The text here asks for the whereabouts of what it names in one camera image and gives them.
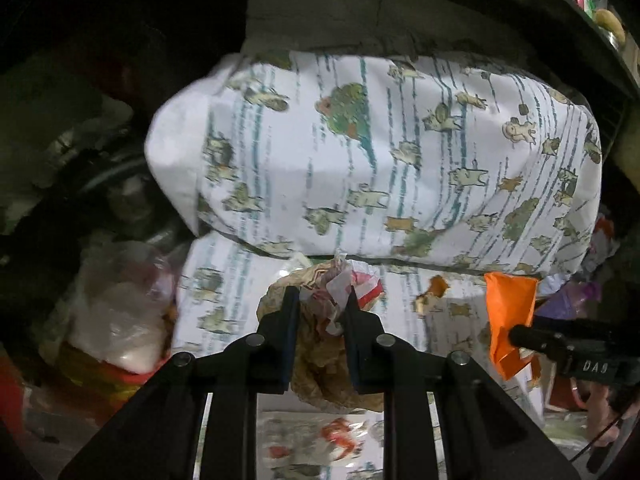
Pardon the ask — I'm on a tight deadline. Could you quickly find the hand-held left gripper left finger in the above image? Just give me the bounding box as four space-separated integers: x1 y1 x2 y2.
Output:
57 285 301 480

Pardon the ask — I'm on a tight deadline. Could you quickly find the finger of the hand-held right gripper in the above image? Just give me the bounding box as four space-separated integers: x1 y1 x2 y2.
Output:
532 315 640 337
507 324 571 362

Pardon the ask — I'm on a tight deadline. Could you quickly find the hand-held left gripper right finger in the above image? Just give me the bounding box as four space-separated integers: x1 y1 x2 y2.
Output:
342 287 581 480

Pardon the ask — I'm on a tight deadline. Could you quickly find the brown paper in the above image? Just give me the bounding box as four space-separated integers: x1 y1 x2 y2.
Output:
257 265 386 411

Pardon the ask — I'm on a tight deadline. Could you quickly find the orange plastic piece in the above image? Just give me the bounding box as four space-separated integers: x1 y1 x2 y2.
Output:
484 271 541 381

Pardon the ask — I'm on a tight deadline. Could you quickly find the red white wrapper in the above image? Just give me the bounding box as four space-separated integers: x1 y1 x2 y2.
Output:
310 250 386 336

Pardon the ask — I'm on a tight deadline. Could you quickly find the white red printed bag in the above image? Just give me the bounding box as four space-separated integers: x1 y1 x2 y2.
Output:
257 410 386 480

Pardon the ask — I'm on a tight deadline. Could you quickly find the person's right hand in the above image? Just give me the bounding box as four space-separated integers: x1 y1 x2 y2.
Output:
585 382 633 448

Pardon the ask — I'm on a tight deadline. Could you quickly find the purple plastic bag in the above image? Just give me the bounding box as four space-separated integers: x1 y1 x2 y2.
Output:
542 280 603 321

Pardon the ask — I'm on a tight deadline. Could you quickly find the white red plastic bag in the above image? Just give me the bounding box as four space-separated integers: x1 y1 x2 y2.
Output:
587 215 621 281

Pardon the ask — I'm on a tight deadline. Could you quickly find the plastic bag with white contents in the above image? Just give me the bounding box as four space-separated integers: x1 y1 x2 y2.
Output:
40 240 188 376

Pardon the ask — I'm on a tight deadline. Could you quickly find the white animal-print pillow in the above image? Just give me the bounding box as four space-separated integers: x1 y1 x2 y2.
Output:
145 50 603 428

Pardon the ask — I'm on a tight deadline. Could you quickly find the yellow red plastic bag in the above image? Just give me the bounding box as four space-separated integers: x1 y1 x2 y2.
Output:
55 345 171 406

